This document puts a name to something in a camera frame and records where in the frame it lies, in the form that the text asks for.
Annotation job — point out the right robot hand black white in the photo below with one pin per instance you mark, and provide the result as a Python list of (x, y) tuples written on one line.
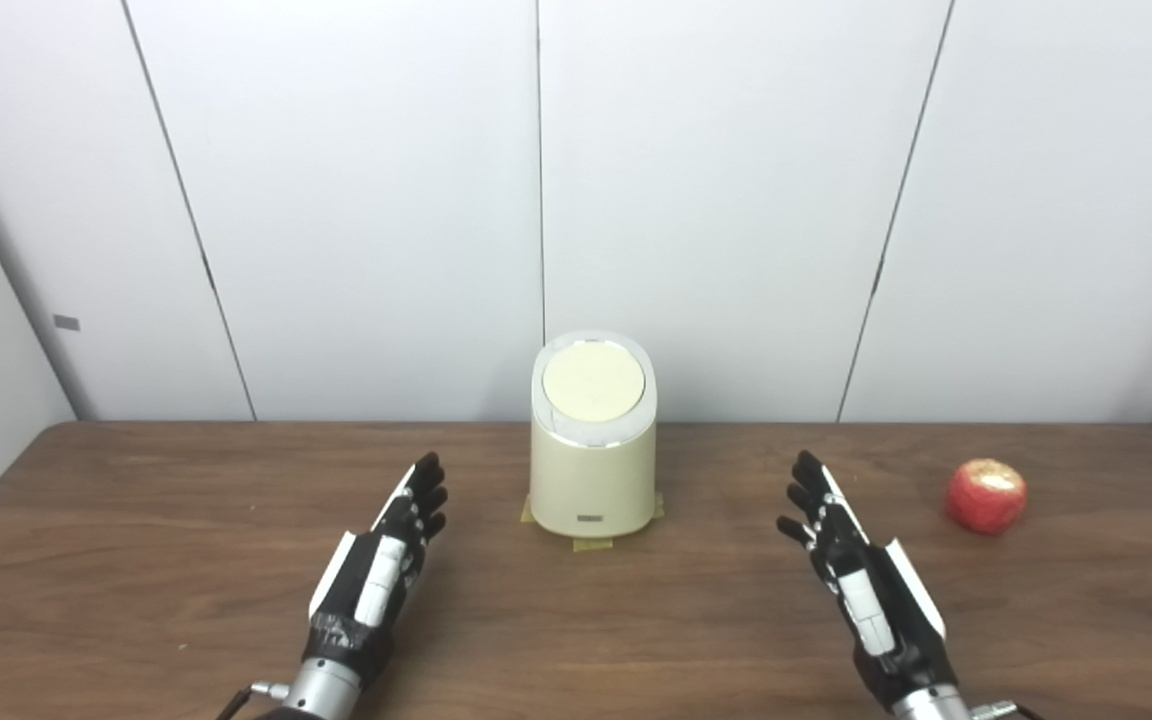
[(886, 610)]

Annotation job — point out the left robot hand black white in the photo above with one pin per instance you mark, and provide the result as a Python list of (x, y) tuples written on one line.
[(361, 600)]

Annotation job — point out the red apple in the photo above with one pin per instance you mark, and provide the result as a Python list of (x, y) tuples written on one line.
[(986, 497)]

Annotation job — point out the cream round bin lid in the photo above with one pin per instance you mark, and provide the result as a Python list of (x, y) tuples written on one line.
[(593, 382)]

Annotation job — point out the cream-colored bin body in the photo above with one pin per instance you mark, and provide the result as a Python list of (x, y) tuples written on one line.
[(591, 480)]

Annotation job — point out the small grey wall label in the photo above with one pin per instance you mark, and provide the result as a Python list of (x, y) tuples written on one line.
[(66, 323)]

